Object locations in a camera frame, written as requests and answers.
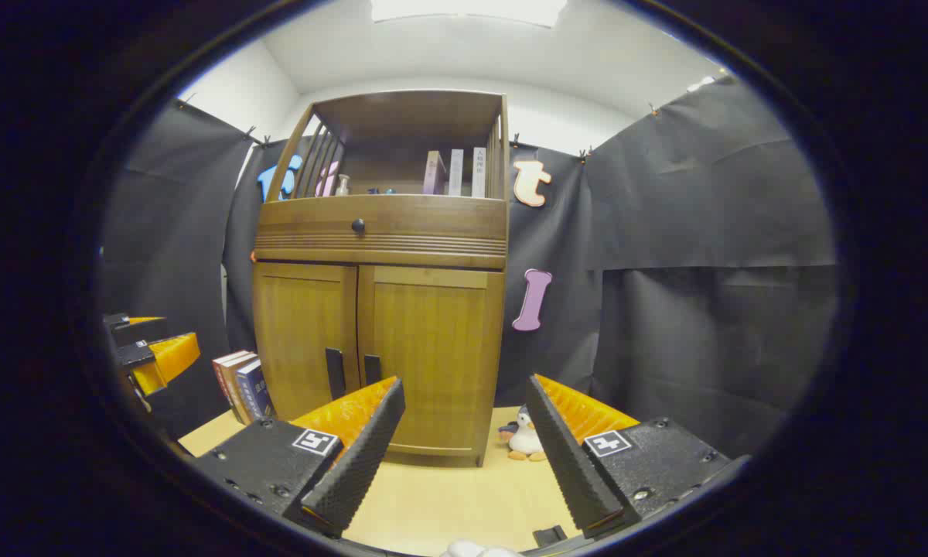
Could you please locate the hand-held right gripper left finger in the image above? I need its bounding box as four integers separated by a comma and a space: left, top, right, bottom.
193, 377, 407, 540

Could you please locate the blue book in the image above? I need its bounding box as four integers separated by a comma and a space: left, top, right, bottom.
236, 358, 277, 423

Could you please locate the wooden cabinet drawer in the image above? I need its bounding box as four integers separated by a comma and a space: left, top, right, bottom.
255, 195, 510, 258

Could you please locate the wooden shoe cabinet door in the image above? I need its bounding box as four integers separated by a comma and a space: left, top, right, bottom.
253, 263, 360, 422
357, 266, 506, 459

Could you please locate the large ceiling light panel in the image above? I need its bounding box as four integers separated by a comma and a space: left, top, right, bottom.
370, 0, 570, 29

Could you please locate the wooden double-door shoe cabinet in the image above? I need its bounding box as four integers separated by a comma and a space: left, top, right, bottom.
249, 89, 511, 469

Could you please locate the purple book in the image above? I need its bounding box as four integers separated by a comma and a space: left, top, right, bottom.
423, 151, 448, 196

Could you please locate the black backdrop cloth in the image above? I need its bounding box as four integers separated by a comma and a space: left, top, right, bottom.
101, 73, 841, 459

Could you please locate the plush penguin toy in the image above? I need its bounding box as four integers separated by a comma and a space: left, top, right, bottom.
498, 405, 549, 463

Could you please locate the brown book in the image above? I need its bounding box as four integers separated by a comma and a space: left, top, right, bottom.
220, 354, 261, 425

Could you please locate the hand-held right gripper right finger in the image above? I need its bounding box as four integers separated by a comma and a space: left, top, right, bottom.
526, 374, 751, 540

